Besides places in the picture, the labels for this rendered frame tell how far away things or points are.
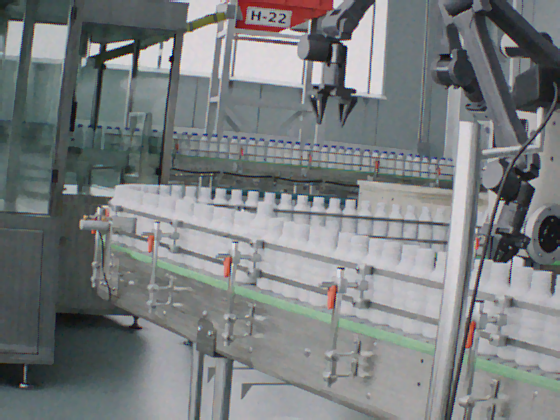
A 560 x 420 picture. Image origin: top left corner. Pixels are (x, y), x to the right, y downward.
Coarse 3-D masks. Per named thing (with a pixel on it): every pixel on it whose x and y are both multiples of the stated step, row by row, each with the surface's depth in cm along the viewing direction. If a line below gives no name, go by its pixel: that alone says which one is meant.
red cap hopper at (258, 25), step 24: (240, 0) 919; (264, 0) 922; (288, 0) 928; (312, 0) 932; (240, 24) 927; (264, 24) 930; (288, 24) 933; (312, 24) 993; (216, 48) 979; (216, 72) 981; (312, 72) 996; (216, 120) 927; (240, 120) 927; (288, 120) 1000; (312, 192) 942
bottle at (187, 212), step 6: (186, 204) 315; (192, 204) 315; (186, 210) 315; (192, 210) 315; (180, 216) 315; (186, 216) 315; (186, 222) 314; (180, 228) 314; (186, 228) 314; (180, 234) 314; (186, 234) 314; (180, 240) 315; (186, 240) 314; (174, 258) 316; (180, 258) 315
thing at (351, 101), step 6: (330, 90) 284; (336, 90) 283; (342, 90) 283; (348, 90) 284; (342, 96) 284; (348, 96) 284; (354, 96) 285; (342, 102) 288; (348, 102) 286; (354, 102) 286; (342, 108) 290; (348, 108) 286; (342, 114) 289; (348, 114) 287; (342, 120) 287; (342, 126) 287
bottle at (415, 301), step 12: (420, 252) 223; (432, 252) 223; (420, 264) 222; (432, 264) 223; (420, 276) 221; (408, 288) 223; (420, 288) 221; (408, 300) 223; (420, 300) 221; (420, 312) 222; (408, 324) 222; (420, 324) 222
